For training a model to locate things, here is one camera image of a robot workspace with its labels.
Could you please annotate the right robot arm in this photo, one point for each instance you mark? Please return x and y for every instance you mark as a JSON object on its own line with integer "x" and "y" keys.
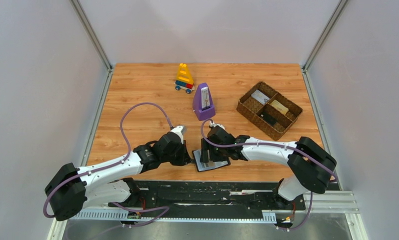
{"x": 312, "y": 167}

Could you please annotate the colourful toy block car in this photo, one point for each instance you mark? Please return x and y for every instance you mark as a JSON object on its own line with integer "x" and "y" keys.
{"x": 184, "y": 80}

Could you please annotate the beige card in basket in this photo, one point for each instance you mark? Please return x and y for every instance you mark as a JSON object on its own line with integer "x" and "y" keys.
{"x": 279, "y": 107}

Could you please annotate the brown woven basket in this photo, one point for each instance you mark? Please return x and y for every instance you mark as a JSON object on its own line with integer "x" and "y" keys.
{"x": 251, "y": 110}

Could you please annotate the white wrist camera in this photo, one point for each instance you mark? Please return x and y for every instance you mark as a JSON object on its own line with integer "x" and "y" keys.
{"x": 179, "y": 130}
{"x": 215, "y": 125}

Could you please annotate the purple metronome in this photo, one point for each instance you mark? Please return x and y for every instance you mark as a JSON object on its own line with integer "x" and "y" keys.
{"x": 203, "y": 105}

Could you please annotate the black item in basket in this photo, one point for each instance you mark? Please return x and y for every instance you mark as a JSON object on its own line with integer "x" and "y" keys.
{"x": 268, "y": 118}

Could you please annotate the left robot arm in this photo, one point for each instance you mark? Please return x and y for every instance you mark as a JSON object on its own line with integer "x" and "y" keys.
{"x": 75, "y": 188}

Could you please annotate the black card holder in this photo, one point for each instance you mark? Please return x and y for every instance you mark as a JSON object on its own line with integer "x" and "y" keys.
{"x": 202, "y": 167}

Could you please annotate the white card in basket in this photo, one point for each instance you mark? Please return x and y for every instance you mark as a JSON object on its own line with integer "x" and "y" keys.
{"x": 260, "y": 97}

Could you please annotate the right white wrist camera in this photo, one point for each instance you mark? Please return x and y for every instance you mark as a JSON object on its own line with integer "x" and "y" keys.
{"x": 215, "y": 125}

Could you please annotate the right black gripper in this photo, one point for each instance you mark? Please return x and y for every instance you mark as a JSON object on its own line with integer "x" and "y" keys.
{"x": 211, "y": 152}

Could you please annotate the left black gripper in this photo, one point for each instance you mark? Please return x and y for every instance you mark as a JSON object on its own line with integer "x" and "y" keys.
{"x": 183, "y": 157}

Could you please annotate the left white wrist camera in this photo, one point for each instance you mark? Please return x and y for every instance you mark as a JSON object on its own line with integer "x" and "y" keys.
{"x": 179, "y": 130}

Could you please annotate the yellow credit card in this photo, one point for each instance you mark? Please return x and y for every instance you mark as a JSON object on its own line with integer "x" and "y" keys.
{"x": 211, "y": 164}

